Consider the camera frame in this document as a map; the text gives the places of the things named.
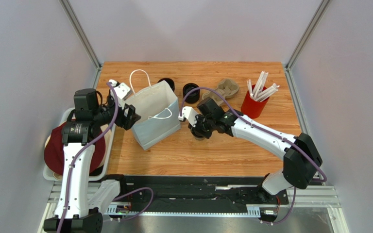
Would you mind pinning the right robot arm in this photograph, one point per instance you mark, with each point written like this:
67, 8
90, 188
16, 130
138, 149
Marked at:
299, 155

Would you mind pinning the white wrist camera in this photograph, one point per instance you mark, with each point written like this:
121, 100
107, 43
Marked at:
191, 115
122, 90

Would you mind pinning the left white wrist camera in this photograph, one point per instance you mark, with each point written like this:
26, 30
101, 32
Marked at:
122, 90

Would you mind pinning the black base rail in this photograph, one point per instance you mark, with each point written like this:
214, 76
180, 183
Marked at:
193, 195

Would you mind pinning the red cup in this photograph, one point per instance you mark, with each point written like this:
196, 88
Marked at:
252, 108

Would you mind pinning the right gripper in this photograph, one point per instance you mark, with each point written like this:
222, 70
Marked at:
200, 125

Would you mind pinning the white wrapped straws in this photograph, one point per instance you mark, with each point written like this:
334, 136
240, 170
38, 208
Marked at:
258, 93

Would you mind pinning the white paper bag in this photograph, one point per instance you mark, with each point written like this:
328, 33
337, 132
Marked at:
159, 109

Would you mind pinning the separated black cup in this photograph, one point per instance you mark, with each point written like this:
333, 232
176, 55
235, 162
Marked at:
199, 137

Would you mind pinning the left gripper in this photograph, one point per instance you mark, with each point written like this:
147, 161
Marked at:
127, 123

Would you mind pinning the maroon cloth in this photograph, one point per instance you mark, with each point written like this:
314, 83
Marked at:
54, 154

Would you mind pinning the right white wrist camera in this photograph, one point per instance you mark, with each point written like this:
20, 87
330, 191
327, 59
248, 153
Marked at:
191, 115

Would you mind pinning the beige round plate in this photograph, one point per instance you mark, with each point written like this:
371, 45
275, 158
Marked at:
49, 175

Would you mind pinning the bottom pulp cup carrier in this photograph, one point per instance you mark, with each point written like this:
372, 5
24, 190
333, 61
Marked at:
227, 88

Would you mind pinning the black lidded coffee cup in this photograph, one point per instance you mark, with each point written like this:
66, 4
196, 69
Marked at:
191, 93

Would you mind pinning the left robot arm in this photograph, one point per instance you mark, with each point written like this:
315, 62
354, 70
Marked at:
86, 125

